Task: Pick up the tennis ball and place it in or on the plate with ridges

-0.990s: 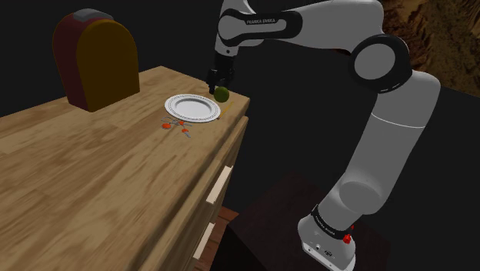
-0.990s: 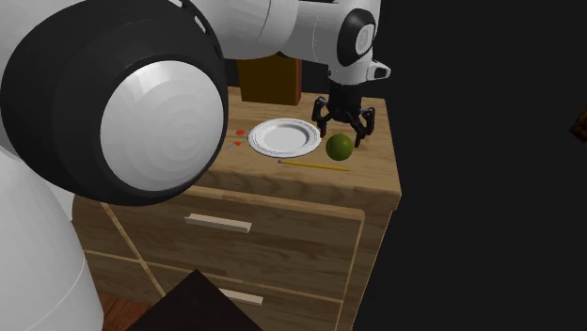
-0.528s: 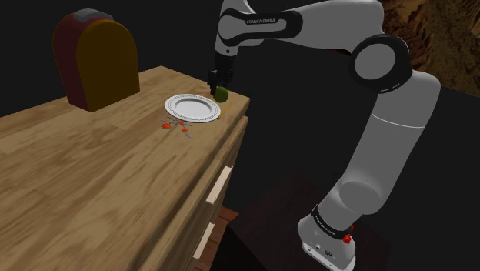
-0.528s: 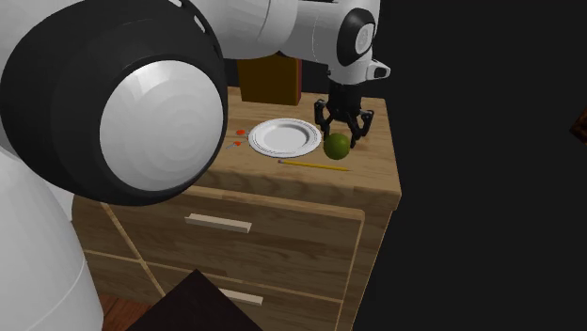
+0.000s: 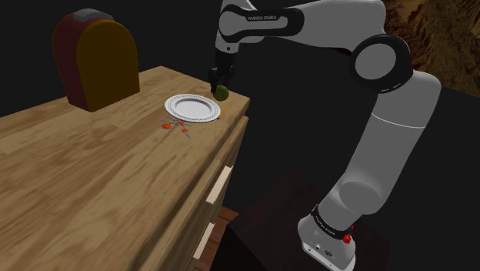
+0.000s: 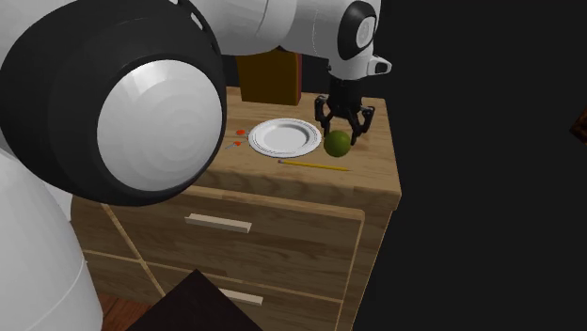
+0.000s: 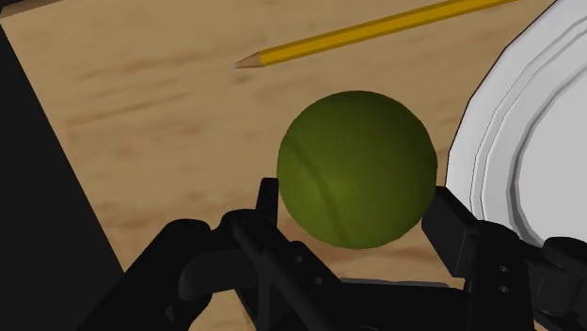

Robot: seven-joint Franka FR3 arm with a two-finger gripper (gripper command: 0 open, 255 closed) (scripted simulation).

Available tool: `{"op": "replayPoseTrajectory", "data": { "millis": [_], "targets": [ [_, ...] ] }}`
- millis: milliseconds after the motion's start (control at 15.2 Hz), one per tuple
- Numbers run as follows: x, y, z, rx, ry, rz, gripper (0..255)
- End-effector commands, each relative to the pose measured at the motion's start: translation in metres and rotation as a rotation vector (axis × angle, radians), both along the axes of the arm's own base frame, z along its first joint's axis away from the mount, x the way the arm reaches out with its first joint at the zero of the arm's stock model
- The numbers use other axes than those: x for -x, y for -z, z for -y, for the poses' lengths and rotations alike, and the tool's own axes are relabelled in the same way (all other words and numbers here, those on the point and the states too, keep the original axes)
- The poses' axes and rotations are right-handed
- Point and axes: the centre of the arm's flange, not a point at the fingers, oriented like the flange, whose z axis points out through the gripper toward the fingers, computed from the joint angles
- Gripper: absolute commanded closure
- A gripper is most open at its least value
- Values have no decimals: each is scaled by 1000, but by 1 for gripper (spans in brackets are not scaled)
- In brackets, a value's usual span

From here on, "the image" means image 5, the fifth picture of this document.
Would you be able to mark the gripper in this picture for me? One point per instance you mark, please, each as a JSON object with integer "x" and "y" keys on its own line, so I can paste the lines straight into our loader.
{"x": 222, "y": 65}

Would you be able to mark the green round fruit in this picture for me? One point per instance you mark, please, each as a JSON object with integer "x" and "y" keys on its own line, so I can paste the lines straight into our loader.
{"x": 221, "y": 93}

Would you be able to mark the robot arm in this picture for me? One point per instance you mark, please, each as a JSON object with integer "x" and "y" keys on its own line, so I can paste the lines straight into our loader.
{"x": 390, "y": 124}

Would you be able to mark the yellow pencil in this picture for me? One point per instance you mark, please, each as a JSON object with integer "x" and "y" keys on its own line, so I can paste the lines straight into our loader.
{"x": 225, "y": 109}

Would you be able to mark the white plate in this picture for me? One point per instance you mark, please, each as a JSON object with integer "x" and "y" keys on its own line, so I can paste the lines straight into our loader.
{"x": 192, "y": 107}

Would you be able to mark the red and orange arched box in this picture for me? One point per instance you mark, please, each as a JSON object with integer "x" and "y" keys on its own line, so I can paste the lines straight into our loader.
{"x": 95, "y": 62}

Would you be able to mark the wooden chest of drawers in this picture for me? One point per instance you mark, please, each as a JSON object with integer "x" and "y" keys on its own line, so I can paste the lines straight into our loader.
{"x": 93, "y": 169}

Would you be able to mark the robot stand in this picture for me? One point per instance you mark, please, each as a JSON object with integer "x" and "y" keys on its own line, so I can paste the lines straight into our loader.
{"x": 277, "y": 225}

